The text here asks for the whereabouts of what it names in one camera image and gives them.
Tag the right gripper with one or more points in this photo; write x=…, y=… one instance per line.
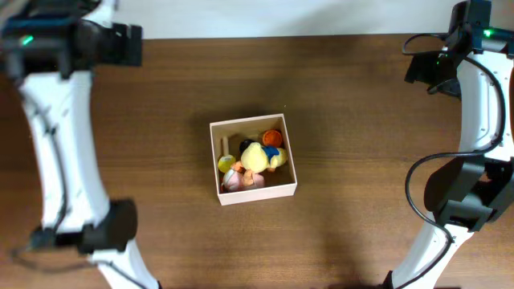
x=419, y=68

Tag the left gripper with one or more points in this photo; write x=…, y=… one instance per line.
x=132, y=53

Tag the yellow wooden rattle drum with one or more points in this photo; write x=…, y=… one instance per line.
x=226, y=160

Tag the black round puck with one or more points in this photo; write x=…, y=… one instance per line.
x=245, y=144

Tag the yellow plush duck toy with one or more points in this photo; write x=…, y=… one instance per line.
x=257, y=158

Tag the pink white bunny figurine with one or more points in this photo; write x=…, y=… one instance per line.
x=233, y=182

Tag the orange round puck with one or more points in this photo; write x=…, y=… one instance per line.
x=272, y=138

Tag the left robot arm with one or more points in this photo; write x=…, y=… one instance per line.
x=50, y=50

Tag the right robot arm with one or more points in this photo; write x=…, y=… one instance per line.
x=476, y=186

